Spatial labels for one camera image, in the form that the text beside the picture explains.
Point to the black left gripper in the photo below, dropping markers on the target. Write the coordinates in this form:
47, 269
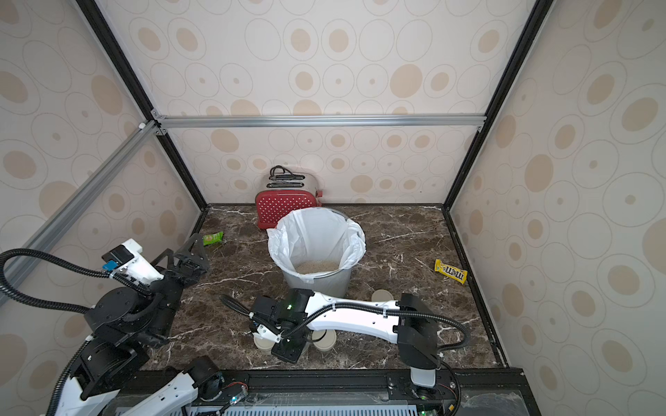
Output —
195, 271

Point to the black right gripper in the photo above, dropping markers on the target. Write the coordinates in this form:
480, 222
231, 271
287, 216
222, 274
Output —
258, 316

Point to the beige jar lid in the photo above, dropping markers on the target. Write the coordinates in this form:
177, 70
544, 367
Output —
324, 340
381, 296

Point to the beige lidded jar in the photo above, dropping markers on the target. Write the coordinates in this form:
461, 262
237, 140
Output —
265, 346

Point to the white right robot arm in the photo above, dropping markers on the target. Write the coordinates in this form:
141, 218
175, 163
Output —
407, 323

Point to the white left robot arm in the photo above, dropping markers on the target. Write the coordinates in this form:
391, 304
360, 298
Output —
127, 322

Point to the green snack packet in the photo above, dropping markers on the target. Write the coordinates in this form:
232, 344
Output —
214, 238

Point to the white plastic bin liner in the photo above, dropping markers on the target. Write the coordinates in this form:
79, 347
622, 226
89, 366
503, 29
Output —
314, 244

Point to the red polka dot toaster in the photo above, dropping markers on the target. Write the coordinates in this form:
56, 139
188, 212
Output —
277, 198

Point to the yellow candy packet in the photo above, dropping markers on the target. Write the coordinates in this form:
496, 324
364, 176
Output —
456, 274

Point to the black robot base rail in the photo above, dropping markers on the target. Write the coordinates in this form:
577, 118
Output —
366, 392

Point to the aluminium left side rail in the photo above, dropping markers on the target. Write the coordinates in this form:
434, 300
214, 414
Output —
21, 262

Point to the aluminium horizontal back rail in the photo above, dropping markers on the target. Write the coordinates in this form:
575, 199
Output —
324, 121

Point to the black vertical frame post left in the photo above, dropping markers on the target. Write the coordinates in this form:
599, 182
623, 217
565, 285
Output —
92, 13

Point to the black vertical frame post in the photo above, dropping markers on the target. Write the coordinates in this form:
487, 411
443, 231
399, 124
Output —
92, 13
515, 63

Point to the black vertical frame post right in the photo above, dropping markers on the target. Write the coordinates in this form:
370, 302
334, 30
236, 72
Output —
515, 63

